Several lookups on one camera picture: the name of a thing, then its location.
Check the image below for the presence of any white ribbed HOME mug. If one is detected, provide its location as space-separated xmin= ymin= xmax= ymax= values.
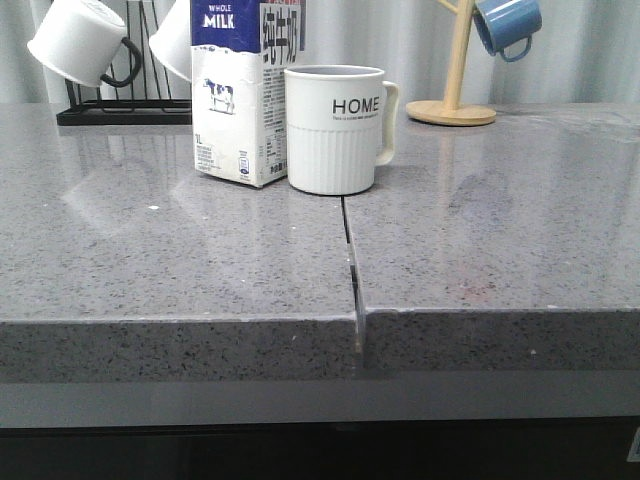
xmin=284 ymin=65 xmax=399 ymax=196

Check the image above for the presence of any white blue milk carton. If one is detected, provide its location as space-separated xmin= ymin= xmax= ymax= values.
xmin=191 ymin=0 xmax=307 ymax=187

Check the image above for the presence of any wooden mug tree stand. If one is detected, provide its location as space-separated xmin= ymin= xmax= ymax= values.
xmin=405 ymin=0 xmax=496 ymax=127

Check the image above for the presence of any blue enamel mug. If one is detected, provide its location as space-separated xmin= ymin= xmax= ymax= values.
xmin=473 ymin=0 xmax=542 ymax=63

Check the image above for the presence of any black wire mug rack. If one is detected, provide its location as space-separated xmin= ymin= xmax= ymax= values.
xmin=56 ymin=1 xmax=191 ymax=126

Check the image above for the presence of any white mug black handle right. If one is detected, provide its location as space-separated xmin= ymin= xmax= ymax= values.
xmin=149 ymin=0 xmax=191 ymax=82

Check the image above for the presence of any white mug black handle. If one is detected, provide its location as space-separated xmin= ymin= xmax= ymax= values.
xmin=27 ymin=0 xmax=143 ymax=88
xmin=149 ymin=0 xmax=191 ymax=82

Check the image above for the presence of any white mug black handle left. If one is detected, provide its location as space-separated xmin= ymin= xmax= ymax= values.
xmin=27 ymin=0 xmax=143 ymax=88

